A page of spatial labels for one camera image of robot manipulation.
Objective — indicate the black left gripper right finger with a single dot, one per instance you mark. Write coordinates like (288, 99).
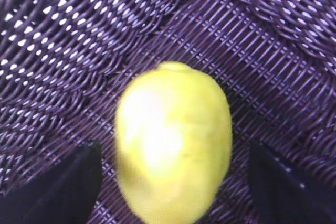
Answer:
(285, 193)

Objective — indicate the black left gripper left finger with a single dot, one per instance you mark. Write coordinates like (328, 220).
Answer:
(65, 193)

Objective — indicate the yellow lemon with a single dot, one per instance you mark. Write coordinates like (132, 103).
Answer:
(174, 143)

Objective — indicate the dark woven wicker basket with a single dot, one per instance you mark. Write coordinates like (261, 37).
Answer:
(65, 63)

